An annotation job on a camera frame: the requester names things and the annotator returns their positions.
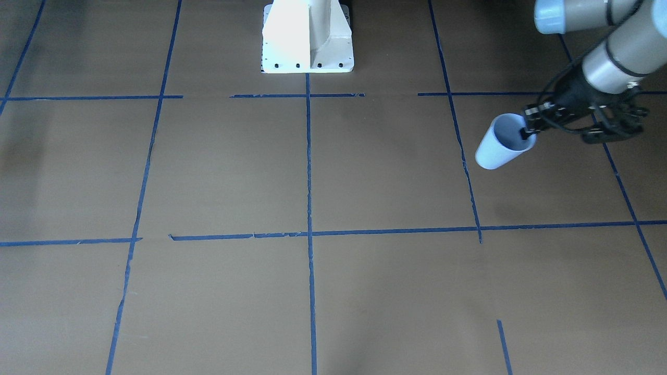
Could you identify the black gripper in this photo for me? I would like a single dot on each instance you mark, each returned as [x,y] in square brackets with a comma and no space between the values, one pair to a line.
[569,95]

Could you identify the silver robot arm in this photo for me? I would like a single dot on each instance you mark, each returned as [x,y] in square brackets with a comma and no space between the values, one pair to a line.
[632,48]

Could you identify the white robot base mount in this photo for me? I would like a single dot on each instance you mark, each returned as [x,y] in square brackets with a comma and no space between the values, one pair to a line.
[307,37]

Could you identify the light blue ribbed cup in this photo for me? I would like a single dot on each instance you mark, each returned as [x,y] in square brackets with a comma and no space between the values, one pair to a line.
[504,141]

